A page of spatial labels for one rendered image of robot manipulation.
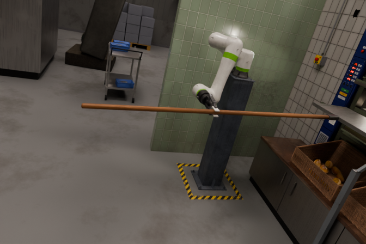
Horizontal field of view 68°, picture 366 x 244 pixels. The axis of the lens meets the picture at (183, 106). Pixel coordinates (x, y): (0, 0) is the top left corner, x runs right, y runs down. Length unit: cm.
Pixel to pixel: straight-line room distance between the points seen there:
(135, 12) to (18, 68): 458
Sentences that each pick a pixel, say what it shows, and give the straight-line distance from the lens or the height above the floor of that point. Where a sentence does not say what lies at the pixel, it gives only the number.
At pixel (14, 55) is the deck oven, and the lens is 504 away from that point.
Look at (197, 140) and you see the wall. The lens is 339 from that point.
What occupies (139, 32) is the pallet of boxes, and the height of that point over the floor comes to 51.
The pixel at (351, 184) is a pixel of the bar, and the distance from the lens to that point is 220.
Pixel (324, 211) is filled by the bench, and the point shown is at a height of 51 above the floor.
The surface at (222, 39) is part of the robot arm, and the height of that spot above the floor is 152.
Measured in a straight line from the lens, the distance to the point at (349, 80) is 301.
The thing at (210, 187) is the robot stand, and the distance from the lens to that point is 298.
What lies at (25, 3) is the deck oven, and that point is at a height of 118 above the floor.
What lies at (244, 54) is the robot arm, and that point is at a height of 141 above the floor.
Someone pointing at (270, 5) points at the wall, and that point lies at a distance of 320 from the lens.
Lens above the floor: 174
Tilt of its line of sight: 21 degrees down
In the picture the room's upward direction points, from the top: 13 degrees clockwise
